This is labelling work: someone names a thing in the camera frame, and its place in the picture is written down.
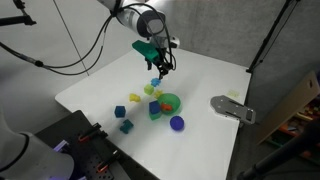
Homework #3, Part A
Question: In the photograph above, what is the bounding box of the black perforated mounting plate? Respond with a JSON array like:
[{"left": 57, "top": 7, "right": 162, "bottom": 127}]
[{"left": 34, "top": 109, "right": 161, "bottom": 180}]

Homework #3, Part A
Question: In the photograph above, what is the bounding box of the grey metal bracket plate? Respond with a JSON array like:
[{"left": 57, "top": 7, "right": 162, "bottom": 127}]
[{"left": 210, "top": 94, "right": 257, "bottom": 126}]

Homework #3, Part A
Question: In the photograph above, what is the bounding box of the thick black tripod leg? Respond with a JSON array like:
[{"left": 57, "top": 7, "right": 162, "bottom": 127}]
[{"left": 236, "top": 118, "right": 320, "bottom": 180}]

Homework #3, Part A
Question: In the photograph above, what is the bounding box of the dark blue cube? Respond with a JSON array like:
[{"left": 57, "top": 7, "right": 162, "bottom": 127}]
[{"left": 114, "top": 105, "right": 127, "bottom": 119}]

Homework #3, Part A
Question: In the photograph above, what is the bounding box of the black clamp with orange tips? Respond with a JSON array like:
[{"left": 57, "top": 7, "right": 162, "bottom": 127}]
[
  {"left": 78, "top": 122, "right": 108, "bottom": 144},
  {"left": 96, "top": 149, "right": 122, "bottom": 174}
]

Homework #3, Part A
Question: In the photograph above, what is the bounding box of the thin black stand pole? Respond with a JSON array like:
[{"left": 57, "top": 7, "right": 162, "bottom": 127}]
[{"left": 245, "top": 0, "right": 301, "bottom": 74}]

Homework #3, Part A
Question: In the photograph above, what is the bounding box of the wooden toy storage shelf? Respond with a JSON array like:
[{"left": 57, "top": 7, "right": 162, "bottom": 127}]
[{"left": 256, "top": 70, "right": 320, "bottom": 164}]

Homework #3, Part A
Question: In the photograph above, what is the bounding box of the orange toy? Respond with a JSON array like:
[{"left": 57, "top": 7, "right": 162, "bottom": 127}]
[{"left": 160, "top": 102, "right": 174, "bottom": 112}]

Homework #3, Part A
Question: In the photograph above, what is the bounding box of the purple bumpy ball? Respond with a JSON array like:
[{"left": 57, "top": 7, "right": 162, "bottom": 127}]
[{"left": 169, "top": 115, "right": 185, "bottom": 132}]

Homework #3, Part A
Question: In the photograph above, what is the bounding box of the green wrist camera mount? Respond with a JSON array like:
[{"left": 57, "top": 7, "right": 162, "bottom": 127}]
[{"left": 131, "top": 39, "right": 162, "bottom": 64}]

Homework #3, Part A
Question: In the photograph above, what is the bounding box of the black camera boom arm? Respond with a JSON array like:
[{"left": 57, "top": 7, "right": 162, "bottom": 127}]
[{"left": 0, "top": 0, "right": 37, "bottom": 27}]

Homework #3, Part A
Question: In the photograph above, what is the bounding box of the dark blue polyhedron block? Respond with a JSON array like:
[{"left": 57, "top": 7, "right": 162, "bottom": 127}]
[{"left": 148, "top": 100, "right": 162, "bottom": 115}]

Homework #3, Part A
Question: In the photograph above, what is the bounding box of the teal toy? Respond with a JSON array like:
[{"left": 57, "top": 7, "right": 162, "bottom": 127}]
[{"left": 119, "top": 118, "right": 135, "bottom": 135}]

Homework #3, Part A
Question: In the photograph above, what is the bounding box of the pale yellow sticker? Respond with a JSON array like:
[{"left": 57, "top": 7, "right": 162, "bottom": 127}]
[{"left": 227, "top": 89, "right": 240, "bottom": 98}]

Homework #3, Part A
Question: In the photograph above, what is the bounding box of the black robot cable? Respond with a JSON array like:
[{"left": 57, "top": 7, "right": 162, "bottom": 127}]
[{"left": 0, "top": 13, "right": 116, "bottom": 76}]

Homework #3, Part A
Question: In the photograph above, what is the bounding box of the green block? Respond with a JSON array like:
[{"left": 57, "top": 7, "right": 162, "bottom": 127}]
[{"left": 148, "top": 111, "right": 163, "bottom": 121}]

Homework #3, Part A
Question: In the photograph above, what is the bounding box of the green plastic bowl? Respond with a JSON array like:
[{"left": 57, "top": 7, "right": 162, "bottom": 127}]
[{"left": 157, "top": 92, "right": 183, "bottom": 116}]

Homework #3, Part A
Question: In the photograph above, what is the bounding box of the lime green cube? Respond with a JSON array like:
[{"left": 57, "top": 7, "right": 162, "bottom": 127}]
[{"left": 143, "top": 83, "right": 155, "bottom": 96}]

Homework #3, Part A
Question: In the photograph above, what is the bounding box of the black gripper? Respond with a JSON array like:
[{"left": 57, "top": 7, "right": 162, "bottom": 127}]
[{"left": 146, "top": 46, "right": 176, "bottom": 81}]

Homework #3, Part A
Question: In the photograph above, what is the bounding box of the light blue toy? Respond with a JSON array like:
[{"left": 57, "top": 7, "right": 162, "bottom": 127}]
[{"left": 150, "top": 77, "right": 162, "bottom": 88}]

